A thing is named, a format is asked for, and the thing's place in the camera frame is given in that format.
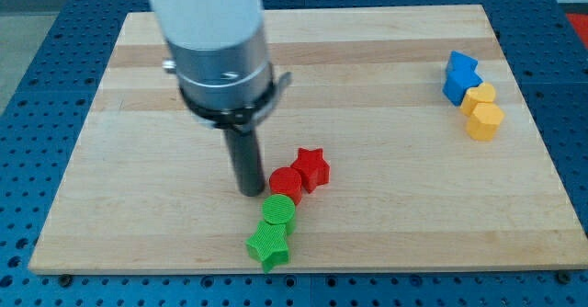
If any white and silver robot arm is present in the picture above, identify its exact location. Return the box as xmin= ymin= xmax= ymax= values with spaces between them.
xmin=148 ymin=0 xmax=291 ymax=132

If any red star block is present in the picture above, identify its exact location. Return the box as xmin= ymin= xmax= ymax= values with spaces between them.
xmin=290 ymin=148 xmax=331 ymax=193

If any green star block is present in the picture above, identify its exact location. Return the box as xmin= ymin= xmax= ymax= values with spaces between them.
xmin=245 ymin=221 xmax=290 ymax=274

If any yellow hexagon block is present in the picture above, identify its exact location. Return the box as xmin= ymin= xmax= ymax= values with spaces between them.
xmin=466 ymin=103 xmax=505 ymax=142

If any red cylinder block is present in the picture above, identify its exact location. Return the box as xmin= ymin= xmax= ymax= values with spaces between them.
xmin=269 ymin=167 xmax=302 ymax=205

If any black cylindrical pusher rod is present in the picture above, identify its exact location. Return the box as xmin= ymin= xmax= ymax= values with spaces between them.
xmin=223 ymin=130 xmax=265 ymax=197

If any green cylinder block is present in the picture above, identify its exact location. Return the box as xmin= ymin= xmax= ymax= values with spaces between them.
xmin=261 ymin=194 xmax=296 ymax=235

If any wooden board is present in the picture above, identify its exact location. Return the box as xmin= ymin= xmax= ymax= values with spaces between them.
xmin=28 ymin=5 xmax=587 ymax=275

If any blue angular block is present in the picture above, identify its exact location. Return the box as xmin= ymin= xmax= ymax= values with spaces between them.
xmin=442 ymin=70 xmax=482 ymax=107

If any blue cube block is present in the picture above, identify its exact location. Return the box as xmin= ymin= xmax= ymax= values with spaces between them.
xmin=446 ymin=51 xmax=478 ymax=74

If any yellow heart block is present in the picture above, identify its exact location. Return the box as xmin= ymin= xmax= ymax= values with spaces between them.
xmin=459 ymin=82 xmax=496 ymax=117

